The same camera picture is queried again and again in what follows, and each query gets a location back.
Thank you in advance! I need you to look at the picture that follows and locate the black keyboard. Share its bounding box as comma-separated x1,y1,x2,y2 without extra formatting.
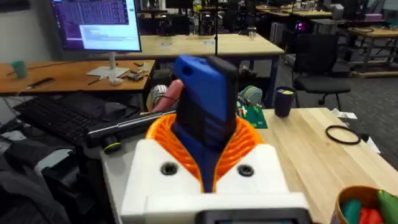
13,95,105,147

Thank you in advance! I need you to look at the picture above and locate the pink cylinder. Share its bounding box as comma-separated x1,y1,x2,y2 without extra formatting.
151,79,185,113

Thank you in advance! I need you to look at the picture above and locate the blue electric screwdriver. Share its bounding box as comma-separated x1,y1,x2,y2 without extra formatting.
172,55,239,194

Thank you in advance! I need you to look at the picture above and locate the dark cup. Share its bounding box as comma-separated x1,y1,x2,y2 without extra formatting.
274,86,297,118

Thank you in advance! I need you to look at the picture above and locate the black tool with yellow ring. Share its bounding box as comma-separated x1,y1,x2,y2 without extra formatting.
85,110,177,156

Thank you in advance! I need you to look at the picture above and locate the brown wooden desk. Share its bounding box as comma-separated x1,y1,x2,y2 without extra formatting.
0,59,156,96

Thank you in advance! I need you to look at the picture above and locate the tub with toys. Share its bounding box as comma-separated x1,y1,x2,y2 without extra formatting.
330,185,398,224

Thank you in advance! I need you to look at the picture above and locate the black rubber ring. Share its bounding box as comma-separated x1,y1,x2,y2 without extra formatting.
325,124,362,146

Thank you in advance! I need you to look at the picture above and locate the green board with blocks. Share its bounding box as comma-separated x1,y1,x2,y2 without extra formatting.
237,105,269,129

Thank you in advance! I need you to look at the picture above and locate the black pen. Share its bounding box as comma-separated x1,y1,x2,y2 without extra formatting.
27,77,57,90

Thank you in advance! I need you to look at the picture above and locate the pale green roll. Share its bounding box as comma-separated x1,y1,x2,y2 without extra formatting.
238,85,264,107

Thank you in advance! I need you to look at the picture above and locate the black upright pole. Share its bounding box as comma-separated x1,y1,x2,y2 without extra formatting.
213,0,219,57

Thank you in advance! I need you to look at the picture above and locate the computer monitor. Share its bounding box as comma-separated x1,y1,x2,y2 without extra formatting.
50,0,143,78

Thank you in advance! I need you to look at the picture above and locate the green cup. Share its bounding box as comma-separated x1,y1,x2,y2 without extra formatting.
10,60,29,80

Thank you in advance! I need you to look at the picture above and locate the silver tape roll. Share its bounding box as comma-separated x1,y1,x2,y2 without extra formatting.
146,84,169,110

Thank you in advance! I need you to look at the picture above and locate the white orange right gripper right finger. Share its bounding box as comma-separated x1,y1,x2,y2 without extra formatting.
213,116,290,194

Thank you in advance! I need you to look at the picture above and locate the wooden table with black frame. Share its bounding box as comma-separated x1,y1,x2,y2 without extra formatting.
347,26,398,78

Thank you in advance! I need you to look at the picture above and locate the white orange right gripper left finger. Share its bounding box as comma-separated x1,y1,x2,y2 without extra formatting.
120,113,205,216

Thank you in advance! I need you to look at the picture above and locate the black office chair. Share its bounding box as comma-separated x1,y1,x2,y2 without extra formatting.
291,32,353,108

